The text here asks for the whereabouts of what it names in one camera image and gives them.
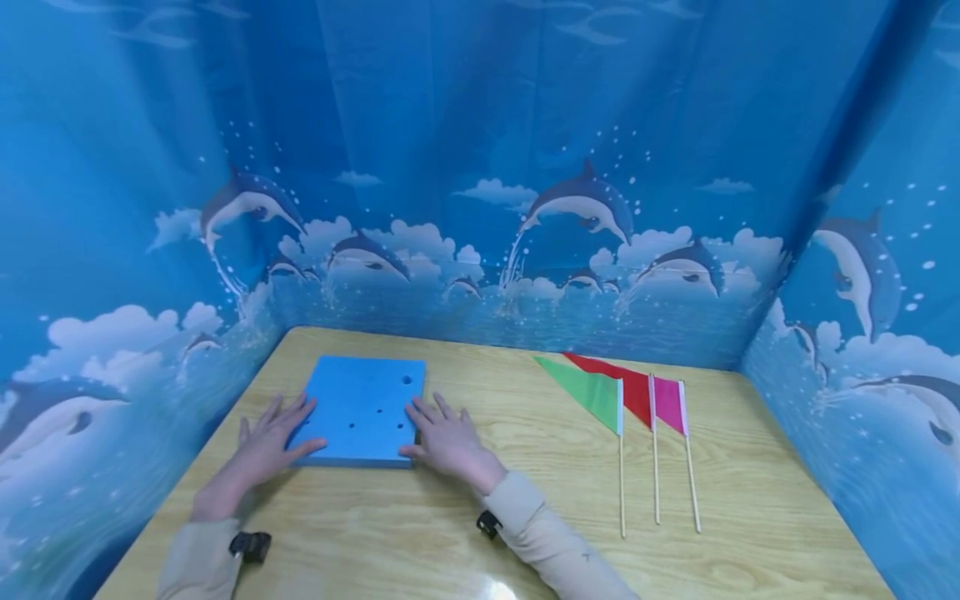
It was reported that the pink flag on wooden stick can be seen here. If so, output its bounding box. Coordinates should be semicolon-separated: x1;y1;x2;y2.
652;376;703;535

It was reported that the person's left forearm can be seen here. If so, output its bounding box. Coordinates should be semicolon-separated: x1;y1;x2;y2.
156;492;260;600

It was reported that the green flag on wooden stick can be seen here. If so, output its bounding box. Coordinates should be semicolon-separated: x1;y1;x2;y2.
532;356;628;539

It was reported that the red flag on wooden stick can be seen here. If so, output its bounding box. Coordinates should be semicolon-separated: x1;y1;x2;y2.
562;352;662;527

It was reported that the person's right forearm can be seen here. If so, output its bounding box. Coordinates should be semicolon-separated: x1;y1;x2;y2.
473;471;640;600

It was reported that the blue foam board with holes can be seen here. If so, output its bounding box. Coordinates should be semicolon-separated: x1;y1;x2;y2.
285;356;428;470

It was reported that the person's left hand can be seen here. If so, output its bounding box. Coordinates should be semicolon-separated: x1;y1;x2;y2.
196;392;329;511

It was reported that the person's right hand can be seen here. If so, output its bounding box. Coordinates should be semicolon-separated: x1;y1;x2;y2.
397;392;510;498

